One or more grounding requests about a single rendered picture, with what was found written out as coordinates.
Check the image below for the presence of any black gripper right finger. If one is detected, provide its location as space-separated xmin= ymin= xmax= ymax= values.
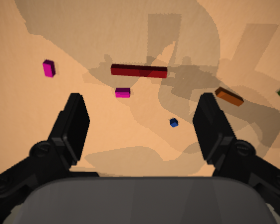
xmin=192 ymin=93 xmax=280 ymax=216

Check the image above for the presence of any magenta rod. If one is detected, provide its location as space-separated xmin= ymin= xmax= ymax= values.
xmin=115 ymin=88 xmax=131 ymax=98
xmin=43 ymin=59 xmax=56 ymax=78

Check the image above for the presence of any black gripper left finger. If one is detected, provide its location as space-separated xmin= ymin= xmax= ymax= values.
xmin=0 ymin=93 xmax=90 ymax=224

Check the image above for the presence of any dark red rod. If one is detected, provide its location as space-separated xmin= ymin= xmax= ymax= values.
xmin=111 ymin=64 xmax=167 ymax=78

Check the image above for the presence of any orange rod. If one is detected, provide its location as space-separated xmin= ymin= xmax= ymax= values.
xmin=215 ymin=87 xmax=244 ymax=107

